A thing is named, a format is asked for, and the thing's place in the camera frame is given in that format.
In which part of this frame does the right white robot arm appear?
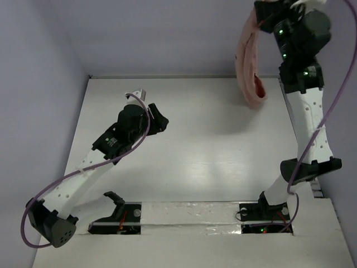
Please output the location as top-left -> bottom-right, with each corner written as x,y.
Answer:
254,1 -> 342,219

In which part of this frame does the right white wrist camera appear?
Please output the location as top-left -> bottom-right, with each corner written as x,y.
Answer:
291,0 -> 327,7

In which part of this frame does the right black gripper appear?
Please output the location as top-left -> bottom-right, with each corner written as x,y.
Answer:
259,0 -> 310,61

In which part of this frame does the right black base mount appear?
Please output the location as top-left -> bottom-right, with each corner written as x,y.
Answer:
235,192 -> 292,234

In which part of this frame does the pink printed t shirt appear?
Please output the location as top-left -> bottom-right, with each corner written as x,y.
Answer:
234,9 -> 266,109

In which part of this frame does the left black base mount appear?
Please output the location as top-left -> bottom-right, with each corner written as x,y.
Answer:
88,191 -> 142,235

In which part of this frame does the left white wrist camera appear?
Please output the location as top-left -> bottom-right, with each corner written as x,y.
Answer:
125,88 -> 146,102

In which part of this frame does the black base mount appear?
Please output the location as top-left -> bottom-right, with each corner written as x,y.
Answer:
235,192 -> 292,234
88,191 -> 142,235

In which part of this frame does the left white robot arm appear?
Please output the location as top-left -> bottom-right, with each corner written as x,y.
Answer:
22,103 -> 169,248

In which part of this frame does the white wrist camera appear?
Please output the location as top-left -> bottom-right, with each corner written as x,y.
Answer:
291,0 -> 327,7
125,88 -> 146,102

